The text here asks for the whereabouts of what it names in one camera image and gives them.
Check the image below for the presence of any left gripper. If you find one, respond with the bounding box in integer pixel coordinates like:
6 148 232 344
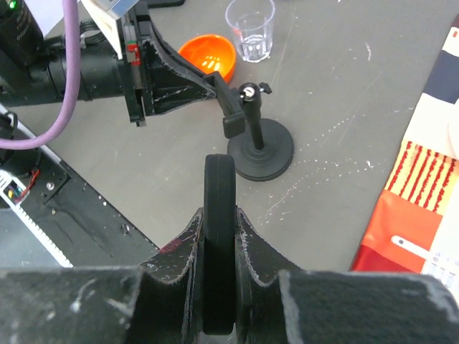
118 5 217 127

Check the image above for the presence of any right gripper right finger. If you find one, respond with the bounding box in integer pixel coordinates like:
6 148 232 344
235 211 458 343

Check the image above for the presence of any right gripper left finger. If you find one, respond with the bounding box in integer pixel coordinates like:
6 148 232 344
1 211 203 343

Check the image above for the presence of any black phone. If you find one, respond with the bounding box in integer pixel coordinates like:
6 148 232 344
203 154 237 335

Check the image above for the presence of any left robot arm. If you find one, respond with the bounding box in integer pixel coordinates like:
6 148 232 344
1 1 223 126

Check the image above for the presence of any orange bowl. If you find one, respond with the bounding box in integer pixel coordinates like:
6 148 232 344
179 34 237 83

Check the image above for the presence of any clear plastic cup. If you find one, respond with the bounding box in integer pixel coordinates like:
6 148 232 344
225 0 275 63

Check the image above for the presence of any patterned cloth mat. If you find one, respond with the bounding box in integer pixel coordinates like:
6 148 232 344
351 20 458 292

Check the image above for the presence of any white paper plate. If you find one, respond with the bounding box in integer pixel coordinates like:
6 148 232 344
448 115 459 160

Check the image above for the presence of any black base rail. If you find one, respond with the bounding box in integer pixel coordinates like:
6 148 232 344
0 103 161 268

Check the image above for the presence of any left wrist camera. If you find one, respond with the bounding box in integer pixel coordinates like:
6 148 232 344
81 0 138 59

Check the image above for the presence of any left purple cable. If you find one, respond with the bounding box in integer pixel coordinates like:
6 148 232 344
0 0 82 150

